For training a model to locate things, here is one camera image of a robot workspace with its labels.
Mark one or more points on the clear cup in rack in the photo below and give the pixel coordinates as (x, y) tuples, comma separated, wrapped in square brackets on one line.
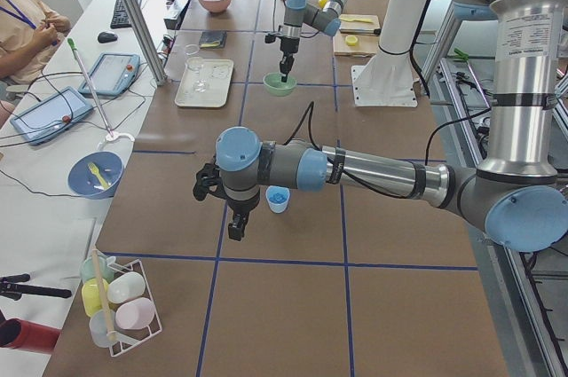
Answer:
[(98, 329)]

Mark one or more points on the yellow plastic knife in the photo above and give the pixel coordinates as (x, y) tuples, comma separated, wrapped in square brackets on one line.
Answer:
[(361, 20)]

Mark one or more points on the black computer mouse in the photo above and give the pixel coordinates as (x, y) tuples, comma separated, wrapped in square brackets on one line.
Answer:
[(107, 37)]

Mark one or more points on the clear ice cubes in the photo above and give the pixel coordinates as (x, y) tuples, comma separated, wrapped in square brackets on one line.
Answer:
[(278, 197)]

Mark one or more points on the aluminium frame post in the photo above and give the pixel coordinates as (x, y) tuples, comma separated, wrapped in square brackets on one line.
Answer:
[(145, 41)]

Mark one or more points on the person in beige shirt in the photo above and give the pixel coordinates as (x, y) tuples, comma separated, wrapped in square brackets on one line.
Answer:
[(31, 32)]

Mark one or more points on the black tripod handle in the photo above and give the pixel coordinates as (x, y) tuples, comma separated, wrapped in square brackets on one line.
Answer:
[(15, 286)]

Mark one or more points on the wooden rack handle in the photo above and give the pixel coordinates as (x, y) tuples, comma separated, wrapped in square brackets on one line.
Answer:
[(110, 332)]

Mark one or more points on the small clear glass dish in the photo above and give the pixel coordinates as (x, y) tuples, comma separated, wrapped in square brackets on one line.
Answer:
[(191, 50)]

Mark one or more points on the white cup in rack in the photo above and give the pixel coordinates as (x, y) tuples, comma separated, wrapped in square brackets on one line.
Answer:
[(125, 288)]

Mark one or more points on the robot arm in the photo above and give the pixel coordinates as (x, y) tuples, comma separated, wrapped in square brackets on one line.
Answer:
[(298, 12), (510, 195)]

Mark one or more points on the blue tablet near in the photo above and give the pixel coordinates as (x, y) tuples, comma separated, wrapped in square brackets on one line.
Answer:
[(55, 114)]

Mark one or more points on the blue tablet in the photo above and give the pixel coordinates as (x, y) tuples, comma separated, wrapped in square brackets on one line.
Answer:
[(114, 72), (55, 114)]

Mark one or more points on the blue bowl with fork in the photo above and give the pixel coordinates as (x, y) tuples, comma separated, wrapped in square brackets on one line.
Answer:
[(83, 183)]

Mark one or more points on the pink cup in rack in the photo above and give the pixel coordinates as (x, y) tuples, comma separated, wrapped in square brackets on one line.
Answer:
[(135, 314)]

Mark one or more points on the yellow cup in rack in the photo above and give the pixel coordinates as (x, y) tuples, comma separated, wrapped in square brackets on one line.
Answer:
[(90, 297)]

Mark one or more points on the yellow plastic fork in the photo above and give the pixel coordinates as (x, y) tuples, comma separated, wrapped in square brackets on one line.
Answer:
[(95, 171)]

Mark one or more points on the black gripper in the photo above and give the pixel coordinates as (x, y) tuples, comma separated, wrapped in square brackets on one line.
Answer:
[(242, 207), (286, 45)]

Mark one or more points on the green ceramic bowl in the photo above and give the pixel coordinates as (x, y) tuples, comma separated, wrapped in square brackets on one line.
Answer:
[(274, 84)]

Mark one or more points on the green cup in rack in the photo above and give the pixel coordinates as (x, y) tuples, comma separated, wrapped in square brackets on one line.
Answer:
[(87, 270)]

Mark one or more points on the metal handled knife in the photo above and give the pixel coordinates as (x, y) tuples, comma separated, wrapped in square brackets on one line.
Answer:
[(360, 31)]

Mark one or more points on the red cylinder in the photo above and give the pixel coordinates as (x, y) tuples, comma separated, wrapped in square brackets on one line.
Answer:
[(18, 334)]

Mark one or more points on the blue tablet far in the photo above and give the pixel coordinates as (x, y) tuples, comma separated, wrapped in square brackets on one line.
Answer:
[(114, 72)]

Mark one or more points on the clear wine glass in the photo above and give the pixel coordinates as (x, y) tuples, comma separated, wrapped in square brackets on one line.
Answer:
[(194, 65)]

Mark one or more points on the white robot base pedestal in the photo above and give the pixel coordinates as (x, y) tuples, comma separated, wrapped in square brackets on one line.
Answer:
[(386, 79)]

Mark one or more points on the light blue plastic cup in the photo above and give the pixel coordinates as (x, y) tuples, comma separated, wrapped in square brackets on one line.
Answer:
[(277, 207)]

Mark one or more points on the white wire cup rack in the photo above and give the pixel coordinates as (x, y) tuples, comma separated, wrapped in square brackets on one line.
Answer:
[(130, 339)]

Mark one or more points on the wooden cutting board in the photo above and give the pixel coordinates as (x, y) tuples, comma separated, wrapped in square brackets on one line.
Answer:
[(358, 36)]

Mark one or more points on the green tipped metal rod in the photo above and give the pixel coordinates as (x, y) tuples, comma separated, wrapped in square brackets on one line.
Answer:
[(111, 135)]

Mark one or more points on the beige bear tray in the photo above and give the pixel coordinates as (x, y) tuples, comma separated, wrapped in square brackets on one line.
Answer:
[(218, 75)]

